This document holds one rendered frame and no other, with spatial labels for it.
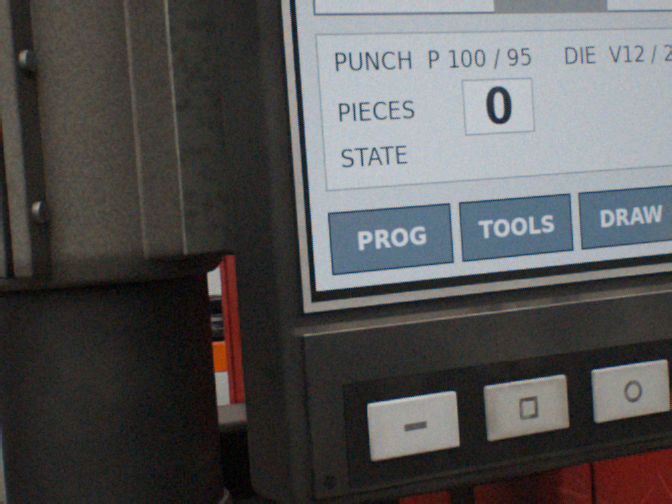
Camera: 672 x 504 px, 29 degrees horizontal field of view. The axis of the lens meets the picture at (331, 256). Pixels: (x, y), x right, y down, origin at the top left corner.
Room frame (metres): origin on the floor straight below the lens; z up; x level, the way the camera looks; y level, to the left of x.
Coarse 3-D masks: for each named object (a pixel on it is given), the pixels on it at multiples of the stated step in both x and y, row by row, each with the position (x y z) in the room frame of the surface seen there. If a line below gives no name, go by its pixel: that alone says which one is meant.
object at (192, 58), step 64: (192, 0) 0.56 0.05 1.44; (256, 0) 0.46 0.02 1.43; (192, 64) 0.56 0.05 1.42; (256, 64) 0.47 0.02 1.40; (192, 128) 0.56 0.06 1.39; (256, 128) 0.47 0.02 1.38; (192, 192) 0.56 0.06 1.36; (256, 192) 0.47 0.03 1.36; (256, 256) 0.48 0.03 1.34; (640, 256) 0.53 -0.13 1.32; (256, 320) 0.48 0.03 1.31; (320, 320) 0.46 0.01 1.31; (384, 320) 0.48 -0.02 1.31; (448, 320) 0.49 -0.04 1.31; (512, 320) 0.50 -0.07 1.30; (576, 320) 0.51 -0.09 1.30; (640, 320) 0.52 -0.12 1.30; (256, 384) 0.49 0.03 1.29; (320, 384) 0.46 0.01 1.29; (384, 384) 0.47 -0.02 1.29; (448, 384) 0.48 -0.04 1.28; (512, 384) 0.49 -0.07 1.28; (576, 384) 0.51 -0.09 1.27; (640, 384) 0.52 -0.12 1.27; (256, 448) 0.49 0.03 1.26; (320, 448) 0.46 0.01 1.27; (384, 448) 0.47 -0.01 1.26; (448, 448) 0.48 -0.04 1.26; (512, 448) 0.50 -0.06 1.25; (576, 448) 0.51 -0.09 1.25; (640, 448) 0.52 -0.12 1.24
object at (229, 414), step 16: (224, 416) 0.87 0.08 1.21; (240, 416) 0.87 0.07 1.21; (224, 432) 0.85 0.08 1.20; (240, 432) 0.92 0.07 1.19; (0, 448) 0.82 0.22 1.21; (224, 448) 0.92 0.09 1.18; (240, 448) 0.92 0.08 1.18; (0, 464) 0.76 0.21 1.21; (224, 464) 0.92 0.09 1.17; (240, 464) 0.92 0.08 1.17; (0, 480) 0.72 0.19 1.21; (224, 480) 0.92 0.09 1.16; (240, 480) 0.92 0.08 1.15; (496, 480) 0.92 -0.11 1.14; (0, 496) 0.68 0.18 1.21; (240, 496) 0.90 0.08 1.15; (256, 496) 0.90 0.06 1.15
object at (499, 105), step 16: (464, 80) 0.49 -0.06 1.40; (480, 80) 0.50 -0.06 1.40; (496, 80) 0.50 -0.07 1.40; (512, 80) 0.50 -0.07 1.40; (528, 80) 0.51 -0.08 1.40; (464, 96) 0.49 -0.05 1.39; (480, 96) 0.50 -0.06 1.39; (496, 96) 0.50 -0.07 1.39; (512, 96) 0.50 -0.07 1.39; (528, 96) 0.51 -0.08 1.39; (464, 112) 0.49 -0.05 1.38; (480, 112) 0.50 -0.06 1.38; (496, 112) 0.50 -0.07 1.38; (512, 112) 0.50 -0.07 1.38; (528, 112) 0.51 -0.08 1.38; (464, 128) 0.49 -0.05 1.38; (480, 128) 0.50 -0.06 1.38; (496, 128) 0.50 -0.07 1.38; (512, 128) 0.50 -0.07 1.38; (528, 128) 0.51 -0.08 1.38
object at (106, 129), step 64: (0, 0) 0.53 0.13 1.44; (64, 0) 0.54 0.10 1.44; (128, 0) 0.55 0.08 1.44; (0, 64) 0.53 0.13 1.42; (64, 64) 0.54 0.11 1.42; (128, 64) 0.55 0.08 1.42; (0, 128) 0.54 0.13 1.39; (64, 128) 0.54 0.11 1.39; (128, 128) 0.55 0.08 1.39; (0, 192) 0.54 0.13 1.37; (64, 192) 0.54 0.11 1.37; (128, 192) 0.55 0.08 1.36; (0, 256) 0.54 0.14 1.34; (64, 256) 0.54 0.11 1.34; (128, 256) 0.55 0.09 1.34; (192, 256) 0.56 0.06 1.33; (0, 320) 0.57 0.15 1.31; (64, 320) 0.55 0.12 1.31; (128, 320) 0.56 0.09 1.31; (192, 320) 0.58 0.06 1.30; (0, 384) 0.58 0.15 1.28; (64, 384) 0.55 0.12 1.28; (128, 384) 0.55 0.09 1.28; (192, 384) 0.58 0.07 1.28; (64, 448) 0.55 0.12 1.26; (128, 448) 0.55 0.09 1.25; (192, 448) 0.57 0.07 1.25
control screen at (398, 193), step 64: (320, 0) 0.47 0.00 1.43; (384, 0) 0.48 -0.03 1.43; (448, 0) 0.49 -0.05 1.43; (512, 0) 0.50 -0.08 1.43; (576, 0) 0.52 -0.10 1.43; (640, 0) 0.53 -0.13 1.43; (320, 64) 0.47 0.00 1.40; (384, 64) 0.48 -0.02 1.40; (448, 64) 0.49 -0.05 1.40; (512, 64) 0.50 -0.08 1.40; (576, 64) 0.52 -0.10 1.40; (640, 64) 0.53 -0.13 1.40; (320, 128) 0.47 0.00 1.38; (384, 128) 0.48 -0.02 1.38; (448, 128) 0.49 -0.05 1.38; (576, 128) 0.52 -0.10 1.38; (640, 128) 0.53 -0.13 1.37; (320, 192) 0.47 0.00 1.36; (384, 192) 0.48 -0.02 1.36; (448, 192) 0.49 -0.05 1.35; (512, 192) 0.50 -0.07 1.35; (576, 192) 0.51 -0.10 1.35; (640, 192) 0.53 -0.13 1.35; (320, 256) 0.47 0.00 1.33; (384, 256) 0.48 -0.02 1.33; (448, 256) 0.49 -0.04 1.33; (512, 256) 0.50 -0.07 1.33; (576, 256) 0.51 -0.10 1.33
